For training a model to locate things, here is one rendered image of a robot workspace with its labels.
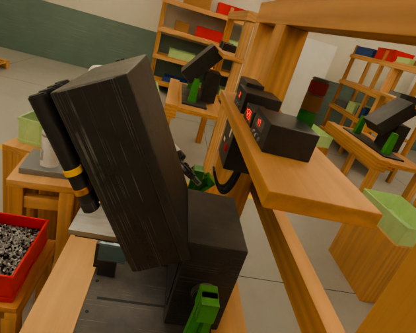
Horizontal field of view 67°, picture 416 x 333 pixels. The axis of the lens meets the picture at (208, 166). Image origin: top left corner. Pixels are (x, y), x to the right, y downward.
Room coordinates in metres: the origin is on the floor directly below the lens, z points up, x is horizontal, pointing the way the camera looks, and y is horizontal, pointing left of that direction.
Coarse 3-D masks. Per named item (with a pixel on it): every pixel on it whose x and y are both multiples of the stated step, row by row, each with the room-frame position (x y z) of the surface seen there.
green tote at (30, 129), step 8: (32, 112) 1.92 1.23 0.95; (24, 120) 1.77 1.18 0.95; (32, 120) 1.78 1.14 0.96; (24, 128) 1.77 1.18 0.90; (32, 128) 1.78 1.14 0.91; (40, 128) 1.78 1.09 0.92; (24, 136) 1.77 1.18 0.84; (32, 136) 1.78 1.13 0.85; (40, 136) 1.78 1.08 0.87; (32, 144) 1.78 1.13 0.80; (40, 144) 1.78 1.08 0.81
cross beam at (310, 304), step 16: (256, 192) 1.16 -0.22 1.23; (256, 208) 1.10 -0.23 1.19; (272, 224) 0.92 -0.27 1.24; (288, 224) 0.89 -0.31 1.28; (272, 240) 0.87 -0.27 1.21; (288, 240) 0.80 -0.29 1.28; (288, 256) 0.75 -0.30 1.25; (304, 256) 0.74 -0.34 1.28; (288, 272) 0.72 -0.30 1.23; (304, 272) 0.68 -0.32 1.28; (288, 288) 0.69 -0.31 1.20; (304, 288) 0.63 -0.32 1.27; (320, 288) 0.63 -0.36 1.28; (304, 304) 0.60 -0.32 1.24; (320, 304) 0.58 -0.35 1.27; (304, 320) 0.57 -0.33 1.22; (320, 320) 0.53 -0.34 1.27; (336, 320) 0.54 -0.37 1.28
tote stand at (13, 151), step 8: (8, 144) 1.71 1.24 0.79; (16, 144) 1.73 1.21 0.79; (24, 144) 1.77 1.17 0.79; (8, 152) 1.69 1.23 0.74; (16, 152) 1.69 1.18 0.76; (24, 152) 1.70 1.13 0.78; (8, 160) 1.69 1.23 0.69; (16, 160) 1.70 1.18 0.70; (8, 168) 1.69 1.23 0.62; (40, 192) 1.70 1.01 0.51; (48, 192) 1.70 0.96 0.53; (56, 192) 1.70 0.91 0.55; (40, 216) 1.70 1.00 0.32; (48, 216) 1.70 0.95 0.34; (56, 216) 1.70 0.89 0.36; (48, 224) 1.70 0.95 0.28; (56, 224) 1.70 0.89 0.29; (48, 232) 1.70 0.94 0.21
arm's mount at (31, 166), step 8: (32, 152) 1.54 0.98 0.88; (24, 160) 1.44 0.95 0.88; (32, 160) 1.46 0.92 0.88; (24, 168) 1.36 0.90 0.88; (32, 168) 1.38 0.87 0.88; (40, 168) 1.40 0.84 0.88; (48, 168) 1.42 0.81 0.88; (56, 168) 1.44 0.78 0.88; (48, 176) 1.39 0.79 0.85; (56, 176) 1.41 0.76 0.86; (64, 176) 1.42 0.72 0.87
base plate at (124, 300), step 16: (96, 272) 0.83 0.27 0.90; (128, 272) 0.87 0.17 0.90; (144, 272) 0.89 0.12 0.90; (160, 272) 0.92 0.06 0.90; (96, 288) 0.77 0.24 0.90; (112, 288) 0.78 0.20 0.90; (128, 288) 0.80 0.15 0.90; (144, 288) 0.82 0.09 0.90; (160, 288) 0.84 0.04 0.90; (96, 304) 0.71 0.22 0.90; (112, 304) 0.72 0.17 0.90; (128, 304) 0.74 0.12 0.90; (144, 304) 0.76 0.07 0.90; (160, 304) 0.78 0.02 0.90; (80, 320) 0.64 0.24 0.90; (96, 320) 0.65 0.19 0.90; (112, 320) 0.67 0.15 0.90; (128, 320) 0.68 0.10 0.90; (144, 320) 0.70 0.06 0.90; (160, 320) 0.72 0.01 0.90
